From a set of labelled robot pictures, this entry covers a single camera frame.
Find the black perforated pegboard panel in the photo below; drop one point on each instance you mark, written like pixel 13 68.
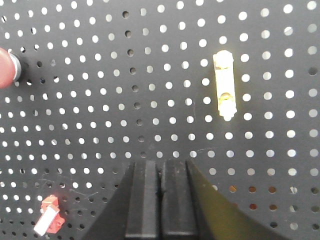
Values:
pixel 108 82

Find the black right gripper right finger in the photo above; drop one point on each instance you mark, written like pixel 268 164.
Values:
pixel 192 209

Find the small red push button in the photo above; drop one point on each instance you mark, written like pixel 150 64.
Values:
pixel 10 68

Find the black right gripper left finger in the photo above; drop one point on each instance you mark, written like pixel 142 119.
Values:
pixel 133 213

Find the yellow vertical toggle switch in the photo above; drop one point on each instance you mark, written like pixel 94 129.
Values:
pixel 223 63

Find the red toggle switch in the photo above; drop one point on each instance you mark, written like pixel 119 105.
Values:
pixel 50 221

